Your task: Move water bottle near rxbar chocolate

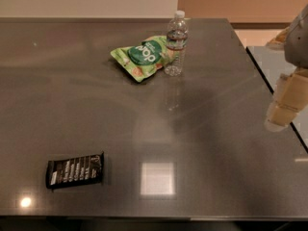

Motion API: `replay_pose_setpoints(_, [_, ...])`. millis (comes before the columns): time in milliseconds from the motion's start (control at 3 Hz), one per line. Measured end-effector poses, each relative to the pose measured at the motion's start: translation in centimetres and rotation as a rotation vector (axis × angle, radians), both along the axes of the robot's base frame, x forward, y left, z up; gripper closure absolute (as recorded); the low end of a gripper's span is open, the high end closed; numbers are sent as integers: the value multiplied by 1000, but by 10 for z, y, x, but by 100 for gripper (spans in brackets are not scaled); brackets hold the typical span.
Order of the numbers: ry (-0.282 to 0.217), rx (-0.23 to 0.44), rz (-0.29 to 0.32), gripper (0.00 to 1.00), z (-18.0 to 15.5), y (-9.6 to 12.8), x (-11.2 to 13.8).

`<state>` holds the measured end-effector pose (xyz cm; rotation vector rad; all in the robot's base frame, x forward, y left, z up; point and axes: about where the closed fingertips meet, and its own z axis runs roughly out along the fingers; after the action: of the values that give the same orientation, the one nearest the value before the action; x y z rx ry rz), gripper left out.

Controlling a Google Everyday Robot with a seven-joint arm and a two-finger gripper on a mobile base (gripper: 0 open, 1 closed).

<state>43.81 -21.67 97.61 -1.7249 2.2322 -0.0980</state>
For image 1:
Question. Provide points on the green snack bag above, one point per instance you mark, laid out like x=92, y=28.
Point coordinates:
x=144, y=60

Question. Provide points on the clear plastic water bottle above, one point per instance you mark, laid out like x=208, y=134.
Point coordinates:
x=177, y=36

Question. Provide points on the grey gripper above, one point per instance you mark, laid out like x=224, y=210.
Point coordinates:
x=298, y=43

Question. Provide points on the black rxbar chocolate bar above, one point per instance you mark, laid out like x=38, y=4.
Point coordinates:
x=72, y=172

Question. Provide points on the grey side table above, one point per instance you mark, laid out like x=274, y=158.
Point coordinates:
x=275, y=70

